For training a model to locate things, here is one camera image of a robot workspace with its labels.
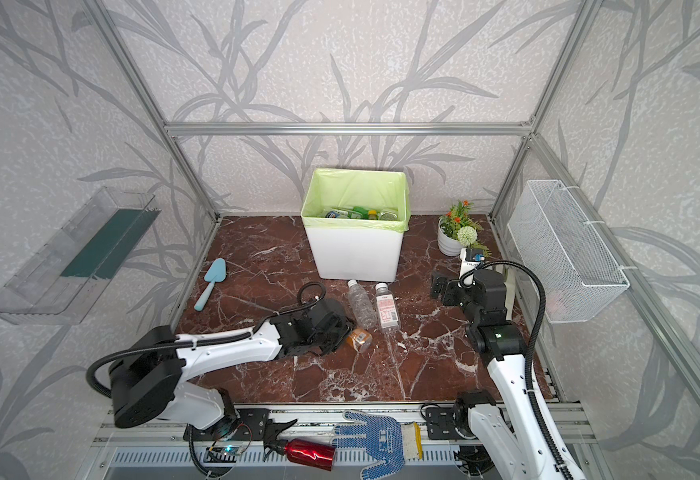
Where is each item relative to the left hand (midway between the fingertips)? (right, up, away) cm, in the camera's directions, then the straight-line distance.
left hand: (362, 321), depth 82 cm
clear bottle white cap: (0, +3, +8) cm, 8 cm away
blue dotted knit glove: (+5, -26, -10) cm, 28 cm away
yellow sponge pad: (+12, -25, -11) cm, 30 cm away
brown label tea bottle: (0, -4, -4) cm, 6 cm away
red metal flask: (-11, -26, -16) cm, 32 cm away
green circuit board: (-34, -30, -10) cm, 46 cm away
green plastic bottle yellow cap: (0, +31, +13) cm, 34 cm away
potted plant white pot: (+31, +26, +16) cm, 43 cm away
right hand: (+23, +16, -5) cm, 29 cm away
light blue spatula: (-51, +11, +20) cm, 56 cm away
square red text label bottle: (+8, +2, +9) cm, 12 cm away
